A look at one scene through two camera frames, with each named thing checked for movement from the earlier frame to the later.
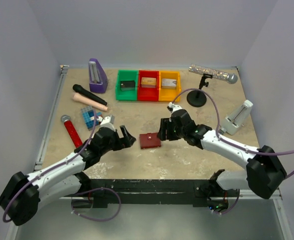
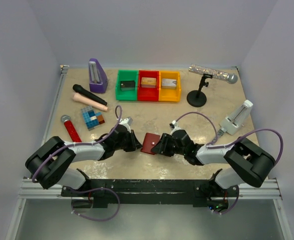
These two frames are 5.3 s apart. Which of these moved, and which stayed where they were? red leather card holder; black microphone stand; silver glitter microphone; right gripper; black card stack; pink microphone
Moved: right gripper; red leather card holder
Stayed: pink microphone; black card stack; silver glitter microphone; black microphone stand
